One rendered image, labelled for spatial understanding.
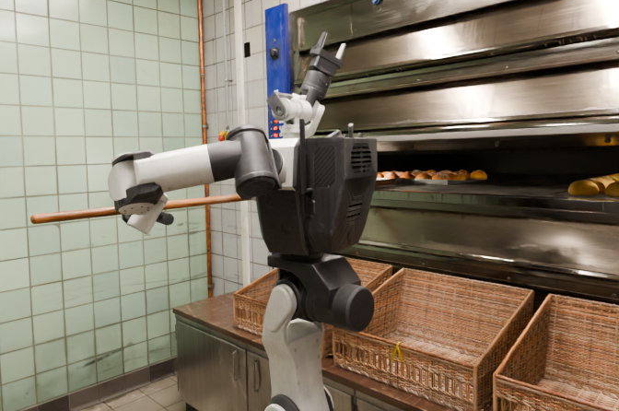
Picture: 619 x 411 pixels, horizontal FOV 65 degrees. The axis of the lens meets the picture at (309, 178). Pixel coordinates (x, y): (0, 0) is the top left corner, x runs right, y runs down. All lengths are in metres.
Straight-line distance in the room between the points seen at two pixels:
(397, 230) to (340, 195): 1.06
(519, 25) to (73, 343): 2.64
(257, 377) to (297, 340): 0.83
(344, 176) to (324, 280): 0.27
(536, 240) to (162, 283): 2.17
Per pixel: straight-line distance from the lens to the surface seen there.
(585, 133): 1.70
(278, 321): 1.35
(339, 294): 1.24
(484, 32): 2.02
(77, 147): 2.91
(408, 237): 2.16
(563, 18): 1.92
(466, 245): 2.03
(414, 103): 2.14
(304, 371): 1.44
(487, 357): 1.63
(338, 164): 1.16
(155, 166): 1.12
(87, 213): 1.66
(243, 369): 2.28
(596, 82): 1.87
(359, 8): 2.40
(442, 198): 2.06
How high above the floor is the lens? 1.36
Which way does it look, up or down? 3 degrees down
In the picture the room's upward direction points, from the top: 1 degrees counter-clockwise
